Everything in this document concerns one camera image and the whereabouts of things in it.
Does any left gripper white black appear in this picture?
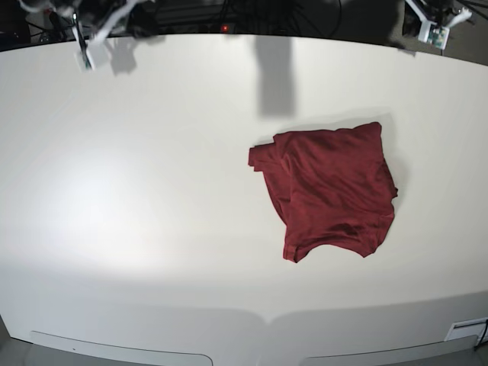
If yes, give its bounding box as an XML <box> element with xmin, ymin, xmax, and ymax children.
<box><xmin>402</xmin><ymin>0</ymin><xmax>473</xmax><ymax>38</ymax></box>

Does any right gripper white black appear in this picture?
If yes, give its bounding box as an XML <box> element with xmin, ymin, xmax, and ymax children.
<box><xmin>72</xmin><ymin>1</ymin><xmax>159</xmax><ymax>57</ymax></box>

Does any dark red long-sleeve T-shirt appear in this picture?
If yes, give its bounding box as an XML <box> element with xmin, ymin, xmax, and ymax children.
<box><xmin>248</xmin><ymin>122</ymin><xmax>397</xmax><ymax>263</ymax></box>

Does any white label plate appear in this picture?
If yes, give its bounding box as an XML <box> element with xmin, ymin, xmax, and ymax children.
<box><xmin>445</xmin><ymin>317</ymin><xmax>487</xmax><ymax>342</ymax></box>

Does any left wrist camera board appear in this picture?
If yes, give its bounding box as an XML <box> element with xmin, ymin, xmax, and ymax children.
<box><xmin>417</xmin><ymin>22</ymin><xmax>450</xmax><ymax>50</ymax></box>

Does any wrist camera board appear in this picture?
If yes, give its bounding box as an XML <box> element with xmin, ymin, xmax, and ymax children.
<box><xmin>75</xmin><ymin>44</ymin><xmax>110</xmax><ymax>72</ymax></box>
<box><xmin>417</xmin><ymin>22</ymin><xmax>450</xmax><ymax>50</ymax></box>

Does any black power strip red switch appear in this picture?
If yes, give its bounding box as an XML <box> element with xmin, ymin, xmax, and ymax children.
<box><xmin>158</xmin><ymin>22</ymin><xmax>236</xmax><ymax>34</ymax></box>

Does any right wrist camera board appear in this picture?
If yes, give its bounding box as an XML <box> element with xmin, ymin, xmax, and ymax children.
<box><xmin>75</xmin><ymin>44</ymin><xmax>110</xmax><ymax>72</ymax></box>

